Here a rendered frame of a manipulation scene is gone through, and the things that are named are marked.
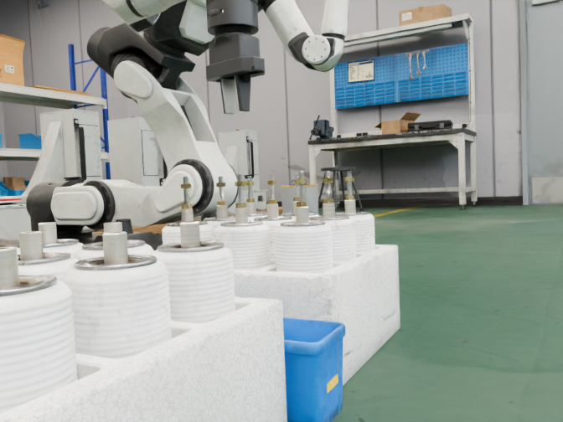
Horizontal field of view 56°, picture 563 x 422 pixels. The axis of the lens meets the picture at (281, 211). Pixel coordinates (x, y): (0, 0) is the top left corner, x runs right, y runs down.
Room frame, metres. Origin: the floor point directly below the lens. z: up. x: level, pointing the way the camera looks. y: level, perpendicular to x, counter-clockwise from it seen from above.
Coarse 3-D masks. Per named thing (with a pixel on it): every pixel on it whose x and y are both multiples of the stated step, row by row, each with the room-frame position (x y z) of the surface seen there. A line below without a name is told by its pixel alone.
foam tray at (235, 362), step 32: (224, 320) 0.56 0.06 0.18; (256, 320) 0.59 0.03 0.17; (160, 352) 0.46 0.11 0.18; (192, 352) 0.48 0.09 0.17; (224, 352) 0.53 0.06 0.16; (256, 352) 0.58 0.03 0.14; (96, 384) 0.38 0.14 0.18; (128, 384) 0.41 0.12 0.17; (160, 384) 0.44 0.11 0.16; (192, 384) 0.48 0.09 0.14; (224, 384) 0.52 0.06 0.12; (256, 384) 0.58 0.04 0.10; (0, 416) 0.33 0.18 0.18; (32, 416) 0.33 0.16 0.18; (64, 416) 0.35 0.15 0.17; (96, 416) 0.38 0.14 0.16; (128, 416) 0.41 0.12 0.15; (160, 416) 0.44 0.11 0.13; (192, 416) 0.48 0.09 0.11; (224, 416) 0.52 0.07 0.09; (256, 416) 0.58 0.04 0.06
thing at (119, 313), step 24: (72, 288) 0.47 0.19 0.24; (96, 288) 0.46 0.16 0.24; (120, 288) 0.46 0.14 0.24; (144, 288) 0.47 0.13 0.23; (168, 288) 0.51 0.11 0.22; (96, 312) 0.46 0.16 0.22; (120, 312) 0.46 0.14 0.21; (144, 312) 0.47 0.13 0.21; (168, 312) 0.51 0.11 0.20; (96, 336) 0.46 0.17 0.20; (120, 336) 0.46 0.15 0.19; (144, 336) 0.47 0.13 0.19; (168, 336) 0.50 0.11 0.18
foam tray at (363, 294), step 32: (384, 256) 1.04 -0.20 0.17; (256, 288) 0.84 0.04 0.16; (288, 288) 0.82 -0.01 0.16; (320, 288) 0.79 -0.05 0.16; (352, 288) 0.87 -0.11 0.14; (384, 288) 1.03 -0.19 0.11; (320, 320) 0.79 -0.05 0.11; (352, 320) 0.86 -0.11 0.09; (384, 320) 1.02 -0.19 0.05; (352, 352) 0.86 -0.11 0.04
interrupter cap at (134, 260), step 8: (128, 256) 0.53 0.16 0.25; (136, 256) 0.53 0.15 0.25; (144, 256) 0.53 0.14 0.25; (152, 256) 0.52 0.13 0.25; (80, 264) 0.50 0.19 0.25; (88, 264) 0.49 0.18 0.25; (96, 264) 0.50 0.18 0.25; (104, 264) 0.51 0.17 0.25; (120, 264) 0.48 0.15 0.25; (128, 264) 0.48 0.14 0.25; (136, 264) 0.48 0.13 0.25; (144, 264) 0.49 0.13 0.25
